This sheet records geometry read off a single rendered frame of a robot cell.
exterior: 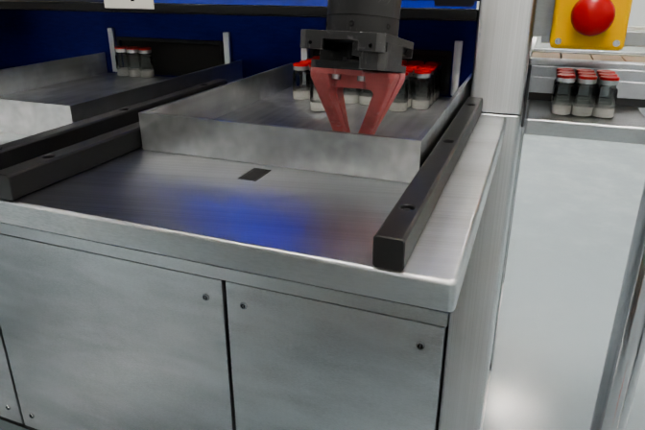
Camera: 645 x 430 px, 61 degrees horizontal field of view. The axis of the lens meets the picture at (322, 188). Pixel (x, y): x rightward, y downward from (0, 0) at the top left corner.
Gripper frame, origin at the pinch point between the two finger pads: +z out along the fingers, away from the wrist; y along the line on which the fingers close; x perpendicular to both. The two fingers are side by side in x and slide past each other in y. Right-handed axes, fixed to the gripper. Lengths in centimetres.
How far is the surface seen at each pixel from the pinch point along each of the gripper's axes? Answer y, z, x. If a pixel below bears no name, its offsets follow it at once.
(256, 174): -3.4, 2.4, 6.9
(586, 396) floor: 105, 73, -37
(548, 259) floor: 181, 60, -28
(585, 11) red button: 19.1, -13.7, -17.0
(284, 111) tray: 16.7, -1.1, 13.9
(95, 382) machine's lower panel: 34, 57, 60
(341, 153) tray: -1.4, 0.1, 0.5
